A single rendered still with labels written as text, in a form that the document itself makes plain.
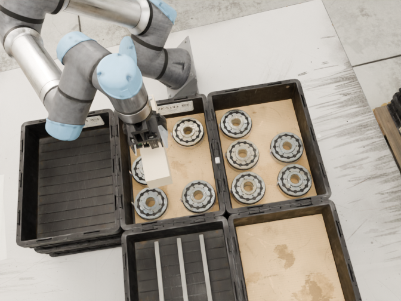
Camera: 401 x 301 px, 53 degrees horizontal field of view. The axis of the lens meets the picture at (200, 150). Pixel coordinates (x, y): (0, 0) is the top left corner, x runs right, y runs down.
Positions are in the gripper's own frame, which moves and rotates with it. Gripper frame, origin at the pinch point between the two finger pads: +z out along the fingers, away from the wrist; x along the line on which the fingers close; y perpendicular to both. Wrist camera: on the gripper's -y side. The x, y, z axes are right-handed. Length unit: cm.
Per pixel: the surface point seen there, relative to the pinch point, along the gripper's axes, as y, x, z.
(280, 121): -7.9, 40.3, 26.0
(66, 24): -149, -51, 110
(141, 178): 1.3, -7.7, 23.1
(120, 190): 6.4, -13.1, 15.9
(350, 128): -5, 67, 39
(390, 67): -63, 132, 109
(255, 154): 2.6, 28.9, 23.1
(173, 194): 8.1, 1.1, 25.8
